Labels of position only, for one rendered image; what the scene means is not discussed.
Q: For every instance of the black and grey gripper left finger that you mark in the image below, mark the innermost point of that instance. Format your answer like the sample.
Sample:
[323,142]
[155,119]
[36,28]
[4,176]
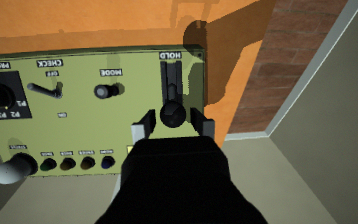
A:
[142,129]

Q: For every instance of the green control panel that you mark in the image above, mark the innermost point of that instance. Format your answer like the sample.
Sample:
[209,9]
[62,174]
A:
[97,93]

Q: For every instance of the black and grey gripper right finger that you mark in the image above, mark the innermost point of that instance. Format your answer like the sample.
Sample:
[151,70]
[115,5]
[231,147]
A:
[204,126]

